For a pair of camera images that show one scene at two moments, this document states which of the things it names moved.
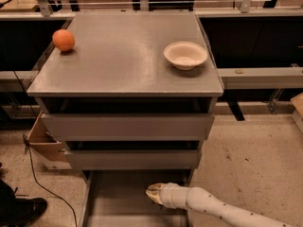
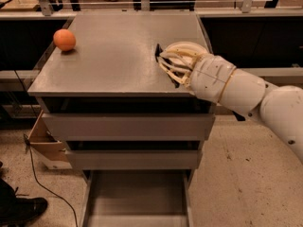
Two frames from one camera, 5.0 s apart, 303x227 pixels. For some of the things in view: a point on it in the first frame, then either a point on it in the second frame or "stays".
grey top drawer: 132,127 stays
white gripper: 169,194 to 210,76
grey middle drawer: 135,159 stays
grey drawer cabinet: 124,115 stays
